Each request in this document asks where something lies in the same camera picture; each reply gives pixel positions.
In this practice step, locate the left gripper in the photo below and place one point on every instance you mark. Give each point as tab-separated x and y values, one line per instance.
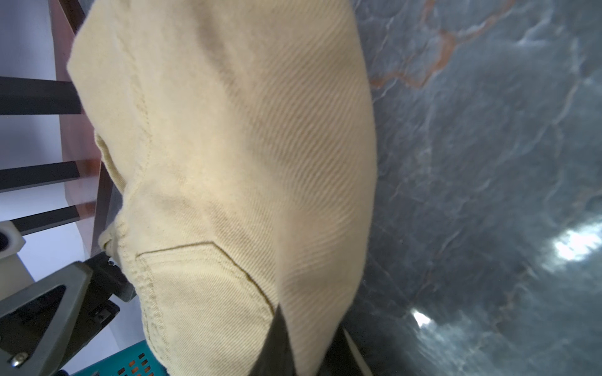
46	324

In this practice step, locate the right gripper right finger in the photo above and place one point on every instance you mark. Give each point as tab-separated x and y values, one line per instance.
344	358

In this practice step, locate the brown wooden tiered stand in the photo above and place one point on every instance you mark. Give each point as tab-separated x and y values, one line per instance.
87	184

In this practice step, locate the teal plastic basket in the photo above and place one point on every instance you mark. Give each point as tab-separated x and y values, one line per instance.
136	360

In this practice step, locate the khaki pants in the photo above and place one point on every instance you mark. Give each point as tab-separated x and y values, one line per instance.
241	137

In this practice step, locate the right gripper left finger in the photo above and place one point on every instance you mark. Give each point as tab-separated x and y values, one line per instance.
276	356

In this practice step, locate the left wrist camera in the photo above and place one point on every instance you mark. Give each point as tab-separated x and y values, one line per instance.
12	241

